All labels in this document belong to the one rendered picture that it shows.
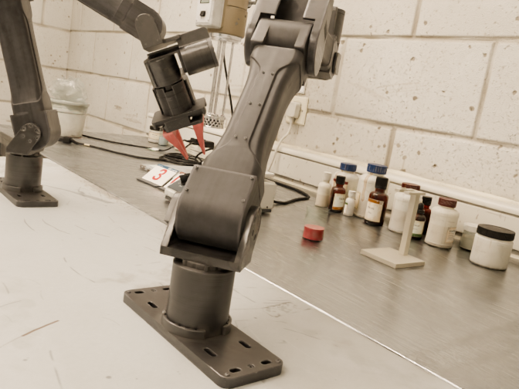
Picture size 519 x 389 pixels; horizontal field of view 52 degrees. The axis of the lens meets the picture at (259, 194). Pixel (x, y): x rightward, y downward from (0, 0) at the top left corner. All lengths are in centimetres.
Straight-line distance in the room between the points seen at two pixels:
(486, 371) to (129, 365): 36
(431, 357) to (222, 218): 27
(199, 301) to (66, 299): 16
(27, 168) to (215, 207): 58
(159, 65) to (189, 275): 54
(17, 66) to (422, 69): 92
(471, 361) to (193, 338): 30
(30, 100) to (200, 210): 57
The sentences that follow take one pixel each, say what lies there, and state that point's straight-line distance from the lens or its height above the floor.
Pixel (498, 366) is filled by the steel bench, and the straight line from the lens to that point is 65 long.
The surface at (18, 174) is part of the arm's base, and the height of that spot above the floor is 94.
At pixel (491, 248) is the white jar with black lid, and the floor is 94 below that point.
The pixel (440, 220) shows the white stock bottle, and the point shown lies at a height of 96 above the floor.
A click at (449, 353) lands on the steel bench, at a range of 65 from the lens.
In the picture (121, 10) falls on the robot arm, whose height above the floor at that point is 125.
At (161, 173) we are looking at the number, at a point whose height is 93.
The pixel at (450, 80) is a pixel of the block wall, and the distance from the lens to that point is 137.
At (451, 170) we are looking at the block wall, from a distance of 134.
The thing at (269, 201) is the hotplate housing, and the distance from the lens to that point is 114.
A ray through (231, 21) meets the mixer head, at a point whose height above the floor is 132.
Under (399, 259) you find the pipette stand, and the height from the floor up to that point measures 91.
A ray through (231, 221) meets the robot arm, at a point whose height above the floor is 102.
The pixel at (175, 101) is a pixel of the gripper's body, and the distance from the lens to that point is 99.
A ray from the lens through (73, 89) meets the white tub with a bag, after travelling 201.
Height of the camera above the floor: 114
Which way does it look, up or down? 10 degrees down
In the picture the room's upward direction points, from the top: 9 degrees clockwise
